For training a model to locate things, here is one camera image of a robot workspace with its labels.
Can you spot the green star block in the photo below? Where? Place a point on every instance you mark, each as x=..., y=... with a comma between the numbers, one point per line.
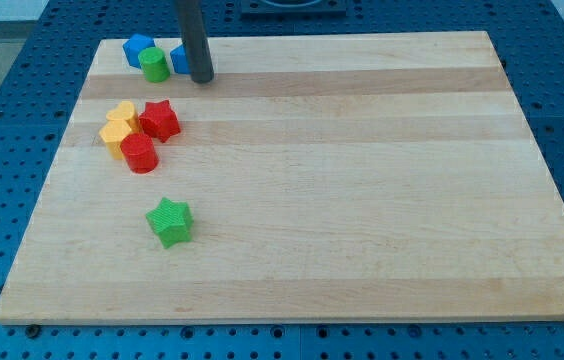
x=171, y=222

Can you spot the red star block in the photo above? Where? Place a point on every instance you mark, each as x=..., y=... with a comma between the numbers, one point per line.
x=159, y=120

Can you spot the blue triangle block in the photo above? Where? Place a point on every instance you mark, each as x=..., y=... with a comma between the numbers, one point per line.
x=179, y=60

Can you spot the wooden board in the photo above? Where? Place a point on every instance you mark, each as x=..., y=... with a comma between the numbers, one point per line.
x=332, y=178

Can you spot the red cylinder block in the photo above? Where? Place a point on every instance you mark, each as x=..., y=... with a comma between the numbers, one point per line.
x=139, y=153

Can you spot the green cylinder block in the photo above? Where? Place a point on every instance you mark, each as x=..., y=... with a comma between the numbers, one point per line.
x=154, y=65

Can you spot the yellow heart block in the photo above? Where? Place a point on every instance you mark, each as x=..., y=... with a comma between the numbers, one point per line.
x=125, y=111

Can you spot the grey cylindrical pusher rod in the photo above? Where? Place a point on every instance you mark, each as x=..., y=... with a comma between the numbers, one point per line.
x=195, y=41

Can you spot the yellow pentagon block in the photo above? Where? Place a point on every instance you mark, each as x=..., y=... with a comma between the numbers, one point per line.
x=112, y=134

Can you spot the blue pentagon block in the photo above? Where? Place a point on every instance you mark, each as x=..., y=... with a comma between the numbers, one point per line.
x=134, y=46

